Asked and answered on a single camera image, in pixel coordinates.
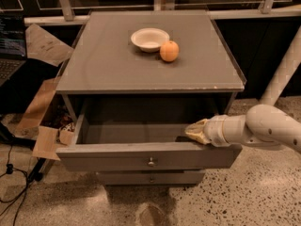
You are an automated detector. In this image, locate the black cable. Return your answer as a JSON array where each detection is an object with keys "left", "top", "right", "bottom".
[{"left": 0, "top": 141, "right": 32, "bottom": 226}]

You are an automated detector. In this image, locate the brown paper sheet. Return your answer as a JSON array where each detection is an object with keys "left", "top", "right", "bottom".
[{"left": 25, "top": 24, "right": 73, "bottom": 67}]

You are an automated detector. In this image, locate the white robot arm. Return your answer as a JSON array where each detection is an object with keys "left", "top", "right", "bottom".
[{"left": 184, "top": 105, "right": 301, "bottom": 153}]

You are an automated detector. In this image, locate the grey drawer cabinet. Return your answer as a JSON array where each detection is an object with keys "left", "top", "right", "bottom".
[{"left": 55, "top": 9, "right": 247, "bottom": 186}]

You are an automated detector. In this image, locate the grey drawer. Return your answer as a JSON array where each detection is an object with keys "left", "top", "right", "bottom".
[
  {"left": 96, "top": 169, "right": 205, "bottom": 186},
  {"left": 56, "top": 98, "right": 242, "bottom": 171}
]

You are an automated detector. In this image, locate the white bowl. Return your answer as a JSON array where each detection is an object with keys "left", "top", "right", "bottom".
[{"left": 131, "top": 28, "right": 170, "bottom": 53}]

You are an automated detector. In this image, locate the grey bottom drawer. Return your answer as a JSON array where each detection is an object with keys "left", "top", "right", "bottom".
[{"left": 96, "top": 169, "right": 205, "bottom": 186}]

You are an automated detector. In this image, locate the metal window railing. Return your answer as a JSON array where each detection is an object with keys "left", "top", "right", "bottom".
[{"left": 25, "top": 0, "right": 300, "bottom": 25}]

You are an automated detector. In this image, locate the white diagonal pole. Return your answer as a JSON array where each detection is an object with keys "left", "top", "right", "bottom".
[{"left": 260, "top": 27, "right": 301, "bottom": 105}]

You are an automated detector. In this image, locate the orange fruit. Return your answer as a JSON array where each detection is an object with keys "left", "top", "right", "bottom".
[{"left": 160, "top": 40, "right": 180, "bottom": 62}]

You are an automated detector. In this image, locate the open laptop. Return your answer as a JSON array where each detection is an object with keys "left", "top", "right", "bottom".
[{"left": 0, "top": 14, "right": 27, "bottom": 86}]

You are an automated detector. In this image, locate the grey top drawer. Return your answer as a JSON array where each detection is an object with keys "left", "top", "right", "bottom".
[{"left": 56, "top": 98, "right": 242, "bottom": 171}]

